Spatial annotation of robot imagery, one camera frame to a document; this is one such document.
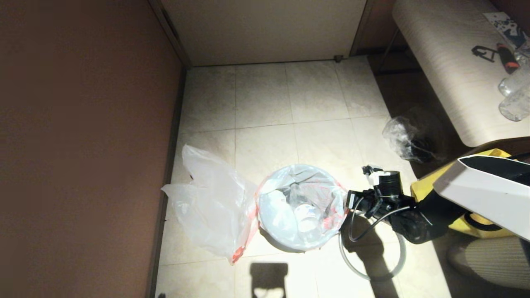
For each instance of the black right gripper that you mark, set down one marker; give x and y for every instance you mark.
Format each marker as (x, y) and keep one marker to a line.
(385, 205)

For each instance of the white red-printed trash bag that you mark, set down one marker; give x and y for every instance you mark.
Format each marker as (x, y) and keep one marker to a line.
(306, 178)

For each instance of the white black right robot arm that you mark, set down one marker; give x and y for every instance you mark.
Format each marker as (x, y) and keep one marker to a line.
(488, 194)

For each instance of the yellow fabric tote bag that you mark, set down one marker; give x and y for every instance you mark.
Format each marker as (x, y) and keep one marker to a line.
(426, 190)

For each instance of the crumpled clear plastic bag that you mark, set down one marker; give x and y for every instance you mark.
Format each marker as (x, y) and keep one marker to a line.
(399, 136)

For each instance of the black round trash bin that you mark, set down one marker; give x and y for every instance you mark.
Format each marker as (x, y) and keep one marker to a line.
(281, 245)

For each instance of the white plastic bag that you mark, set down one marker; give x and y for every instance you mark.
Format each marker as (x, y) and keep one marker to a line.
(211, 207)

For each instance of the labelled clear plastic bottle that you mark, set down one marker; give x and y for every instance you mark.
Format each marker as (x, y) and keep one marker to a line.
(307, 216)

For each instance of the crushed clear plastic bottle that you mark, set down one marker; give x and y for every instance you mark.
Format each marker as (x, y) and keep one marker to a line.
(278, 215)

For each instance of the small metal door stop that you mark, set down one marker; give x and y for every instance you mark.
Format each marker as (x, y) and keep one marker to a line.
(338, 59)

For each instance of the beige ribbed stool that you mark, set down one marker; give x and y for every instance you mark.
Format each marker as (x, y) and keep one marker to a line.
(488, 265)

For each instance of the beige wood-grain table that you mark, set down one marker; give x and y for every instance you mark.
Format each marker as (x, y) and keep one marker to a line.
(447, 62)

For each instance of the white door panel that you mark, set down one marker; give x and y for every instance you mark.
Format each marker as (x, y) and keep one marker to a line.
(265, 29)

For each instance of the black metal clip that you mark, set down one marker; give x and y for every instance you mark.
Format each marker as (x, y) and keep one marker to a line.
(478, 52)

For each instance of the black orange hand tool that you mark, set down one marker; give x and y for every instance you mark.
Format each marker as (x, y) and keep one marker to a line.
(507, 58)

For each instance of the blue white printed paper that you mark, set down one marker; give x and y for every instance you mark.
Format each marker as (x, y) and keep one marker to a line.
(506, 29)

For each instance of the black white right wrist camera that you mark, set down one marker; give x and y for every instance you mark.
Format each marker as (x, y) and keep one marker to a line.
(389, 183)

